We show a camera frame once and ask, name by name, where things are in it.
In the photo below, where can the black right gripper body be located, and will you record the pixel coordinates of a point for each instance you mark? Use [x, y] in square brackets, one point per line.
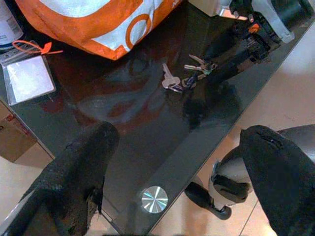
[256, 39]

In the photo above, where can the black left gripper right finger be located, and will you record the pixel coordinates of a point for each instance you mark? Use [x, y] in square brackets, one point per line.
[283, 184]

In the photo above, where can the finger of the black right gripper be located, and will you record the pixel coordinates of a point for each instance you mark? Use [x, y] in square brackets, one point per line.
[233, 68]
[221, 46]

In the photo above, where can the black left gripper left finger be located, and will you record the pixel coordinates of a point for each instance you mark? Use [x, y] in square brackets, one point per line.
[73, 172]

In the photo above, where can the silver key bunch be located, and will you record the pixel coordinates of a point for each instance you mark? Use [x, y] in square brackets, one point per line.
[169, 79]

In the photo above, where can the small cardboard box red marks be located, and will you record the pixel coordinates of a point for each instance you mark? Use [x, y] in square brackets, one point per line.
[14, 137]

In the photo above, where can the round silver table fitting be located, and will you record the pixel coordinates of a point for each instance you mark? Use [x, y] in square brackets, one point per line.
[154, 199]

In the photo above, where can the black glass table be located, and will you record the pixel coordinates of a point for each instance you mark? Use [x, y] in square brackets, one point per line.
[152, 137]

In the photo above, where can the clear badge holder white card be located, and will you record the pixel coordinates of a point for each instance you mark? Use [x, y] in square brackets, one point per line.
[29, 78]

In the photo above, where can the orange and white shopping bag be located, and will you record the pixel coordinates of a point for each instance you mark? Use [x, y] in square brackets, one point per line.
[103, 27]

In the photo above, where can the orange plastic zip tie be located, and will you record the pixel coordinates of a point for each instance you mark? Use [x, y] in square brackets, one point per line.
[45, 48]

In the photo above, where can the white labelled container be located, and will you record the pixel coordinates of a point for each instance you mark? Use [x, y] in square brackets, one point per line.
[8, 24]

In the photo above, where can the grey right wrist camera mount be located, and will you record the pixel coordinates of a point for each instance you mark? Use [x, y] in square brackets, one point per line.
[273, 17]

